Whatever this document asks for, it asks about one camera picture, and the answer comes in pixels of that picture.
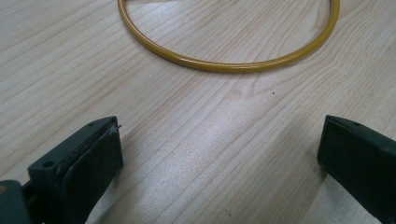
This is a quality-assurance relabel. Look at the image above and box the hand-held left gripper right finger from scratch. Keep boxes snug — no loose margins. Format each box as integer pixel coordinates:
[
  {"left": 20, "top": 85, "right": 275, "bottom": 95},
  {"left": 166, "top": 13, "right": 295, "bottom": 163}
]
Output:
[{"left": 317, "top": 114, "right": 396, "bottom": 224}]

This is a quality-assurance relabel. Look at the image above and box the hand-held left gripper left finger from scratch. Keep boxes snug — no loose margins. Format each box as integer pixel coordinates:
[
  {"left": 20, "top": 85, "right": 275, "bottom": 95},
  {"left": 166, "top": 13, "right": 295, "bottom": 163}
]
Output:
[{"left": 27, "top": 116, "right": 124, "bottom": 224}]

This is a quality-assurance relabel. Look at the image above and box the yellow plastic ring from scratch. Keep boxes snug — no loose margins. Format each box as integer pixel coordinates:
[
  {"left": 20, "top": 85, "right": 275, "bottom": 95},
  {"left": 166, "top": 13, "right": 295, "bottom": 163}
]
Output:
[{"left": 117, "top": 0, "right": 341, "bottom": 75}]

